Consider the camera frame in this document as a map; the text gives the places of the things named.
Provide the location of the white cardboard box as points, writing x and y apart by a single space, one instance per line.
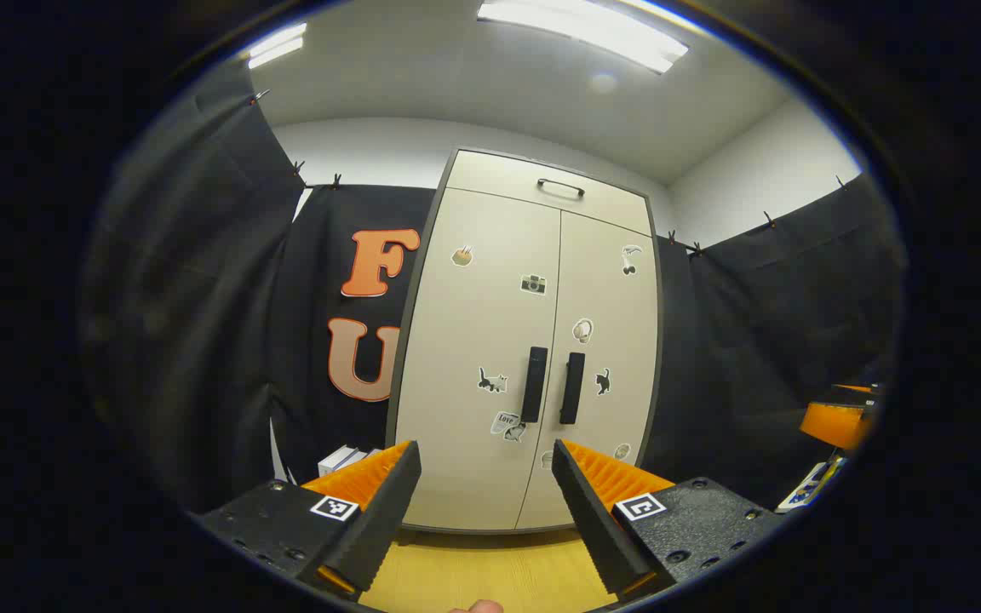
337 460

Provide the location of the beige door with headphone sticker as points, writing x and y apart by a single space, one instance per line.
618 340

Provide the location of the beige door with camera sticker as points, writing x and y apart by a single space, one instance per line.
473 340

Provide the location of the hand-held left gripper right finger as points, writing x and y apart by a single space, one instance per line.
593 528

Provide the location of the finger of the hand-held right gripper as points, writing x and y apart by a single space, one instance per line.
831 423

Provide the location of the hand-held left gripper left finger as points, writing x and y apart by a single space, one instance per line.
380 519

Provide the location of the small ceiling light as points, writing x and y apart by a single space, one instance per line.
278 47

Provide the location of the black backdrop cloth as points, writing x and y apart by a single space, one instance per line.
201 298

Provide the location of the beige double-door shoe cabinet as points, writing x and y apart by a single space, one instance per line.
490 174

